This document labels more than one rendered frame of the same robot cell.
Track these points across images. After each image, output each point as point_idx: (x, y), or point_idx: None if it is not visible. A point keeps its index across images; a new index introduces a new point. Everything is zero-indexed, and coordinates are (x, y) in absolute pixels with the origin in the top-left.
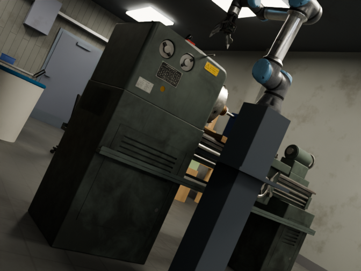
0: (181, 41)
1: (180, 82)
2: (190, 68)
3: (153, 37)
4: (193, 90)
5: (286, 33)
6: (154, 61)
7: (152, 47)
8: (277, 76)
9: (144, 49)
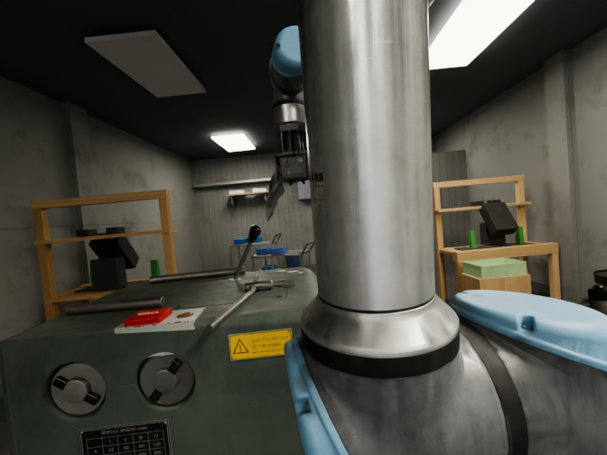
0: (104, 342)
1: (179, 445)
2: (191, 385)
3: (11, 394)
4: (238, 437)
5: (318, 100)
6: (55, 447)
7: (23, 420)
8: (447, 440)
9: (9, 437)
